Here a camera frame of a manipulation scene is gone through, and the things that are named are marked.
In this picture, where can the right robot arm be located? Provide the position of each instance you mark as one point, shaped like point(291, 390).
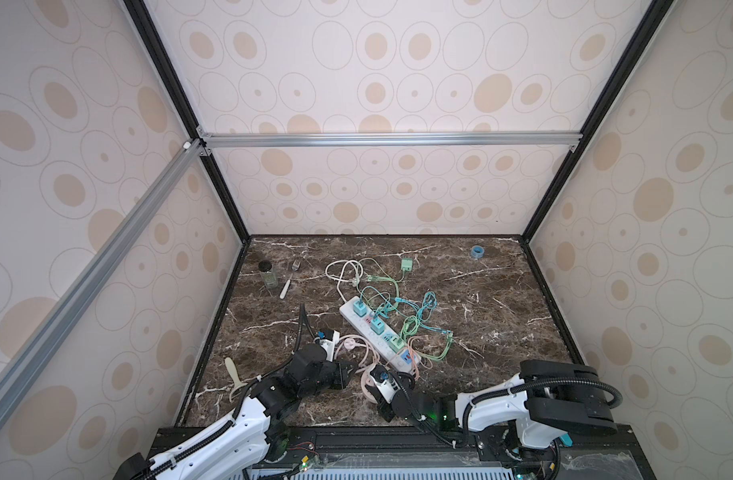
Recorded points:
point(518, 422)

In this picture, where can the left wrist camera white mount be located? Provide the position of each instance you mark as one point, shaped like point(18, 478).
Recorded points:
point(328, 339)

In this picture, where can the round pink power socket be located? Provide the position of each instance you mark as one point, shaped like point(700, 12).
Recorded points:
point(372, 381)

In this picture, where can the teal charger plug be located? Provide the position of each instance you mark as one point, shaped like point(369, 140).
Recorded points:
point(360, 308)

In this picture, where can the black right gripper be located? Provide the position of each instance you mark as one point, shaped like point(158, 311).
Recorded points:
point(403, 390)

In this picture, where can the aluminium frame crossbar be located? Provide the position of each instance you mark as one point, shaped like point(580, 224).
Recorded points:
point(408, 139)

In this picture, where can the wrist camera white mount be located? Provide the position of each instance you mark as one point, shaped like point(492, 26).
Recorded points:
point(390, 388)
point(328, 339)

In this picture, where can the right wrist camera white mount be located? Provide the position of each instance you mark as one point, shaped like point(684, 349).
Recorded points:
point(390, 388)

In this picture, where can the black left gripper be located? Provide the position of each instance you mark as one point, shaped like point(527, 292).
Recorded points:
point(338, 373)

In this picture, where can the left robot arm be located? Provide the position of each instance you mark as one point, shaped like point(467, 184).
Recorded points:
point(254, 430)

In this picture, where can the cream spatula at edge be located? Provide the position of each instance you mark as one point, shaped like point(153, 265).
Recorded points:
point(237, 383)

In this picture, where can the aluminium frame left bar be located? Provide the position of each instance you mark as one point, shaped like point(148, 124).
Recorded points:
point(21, 373)

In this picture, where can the glass spice jar black lid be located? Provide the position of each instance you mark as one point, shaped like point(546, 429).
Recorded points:
point(268, 275)

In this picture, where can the white colourful power strip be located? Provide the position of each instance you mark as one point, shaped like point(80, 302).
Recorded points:
point(402, 361)

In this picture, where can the teal handled tool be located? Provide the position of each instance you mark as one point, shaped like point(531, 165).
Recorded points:
point(567, 440)

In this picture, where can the blue tape roll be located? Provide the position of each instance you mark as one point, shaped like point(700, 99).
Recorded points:
point(477, 252)

